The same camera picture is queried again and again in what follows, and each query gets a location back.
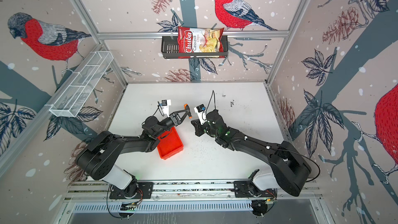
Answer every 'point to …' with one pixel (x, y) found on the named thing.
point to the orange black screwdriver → (187, 108)
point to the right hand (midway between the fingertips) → (189, 125)
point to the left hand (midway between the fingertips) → (188, 113)
